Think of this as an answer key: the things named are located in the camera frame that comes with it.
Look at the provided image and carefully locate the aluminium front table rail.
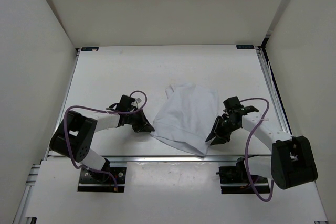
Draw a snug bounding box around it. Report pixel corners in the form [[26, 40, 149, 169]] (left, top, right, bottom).
[[44, 155, 274, 164]]

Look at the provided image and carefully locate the blue right corner label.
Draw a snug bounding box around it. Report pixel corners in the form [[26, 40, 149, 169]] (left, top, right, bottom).
[[236, 45, 255, 49]]

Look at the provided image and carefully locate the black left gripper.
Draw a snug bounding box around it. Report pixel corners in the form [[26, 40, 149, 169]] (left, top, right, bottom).
[[127, 107, 154, 133]]

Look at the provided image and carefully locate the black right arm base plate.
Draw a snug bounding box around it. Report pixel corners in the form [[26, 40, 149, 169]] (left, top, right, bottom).
[[216, 166, 270, 195]]

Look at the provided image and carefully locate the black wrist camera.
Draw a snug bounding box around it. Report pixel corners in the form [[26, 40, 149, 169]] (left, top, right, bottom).
[[223, 96, 243, 114], [116, 95, 138, 112]]

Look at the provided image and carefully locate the white skirt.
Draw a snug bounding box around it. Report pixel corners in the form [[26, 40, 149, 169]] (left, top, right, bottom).
[[151, 83, 219, 156]]

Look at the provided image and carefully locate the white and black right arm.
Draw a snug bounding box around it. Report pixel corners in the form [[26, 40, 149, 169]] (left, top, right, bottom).
[[205, 113, 318, 190]]

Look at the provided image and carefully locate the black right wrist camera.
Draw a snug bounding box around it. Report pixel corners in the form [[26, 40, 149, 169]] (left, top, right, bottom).
[[223, 96, 243, 114]]

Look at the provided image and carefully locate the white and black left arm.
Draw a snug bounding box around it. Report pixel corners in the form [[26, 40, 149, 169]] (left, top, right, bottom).
[[49, 109, 154, 182]]

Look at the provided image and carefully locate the blue corner label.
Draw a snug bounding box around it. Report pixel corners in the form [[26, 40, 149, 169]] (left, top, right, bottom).
[[236, 45, 255, 49], [81, 47, 99, 51]]

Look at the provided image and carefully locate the blue left corner label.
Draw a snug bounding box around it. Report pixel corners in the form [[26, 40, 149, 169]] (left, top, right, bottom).
[[81, 47, 99, 51]]

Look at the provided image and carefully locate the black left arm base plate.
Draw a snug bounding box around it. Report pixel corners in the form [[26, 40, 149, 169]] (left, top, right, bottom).
[[77, 166, 127, 193]]

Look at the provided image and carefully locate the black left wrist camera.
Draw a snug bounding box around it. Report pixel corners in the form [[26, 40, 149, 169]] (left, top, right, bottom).
[[116, 95, 138, 112]]

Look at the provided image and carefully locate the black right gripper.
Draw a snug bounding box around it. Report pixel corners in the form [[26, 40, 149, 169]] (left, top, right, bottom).
[[205, 115, 240, 146]]

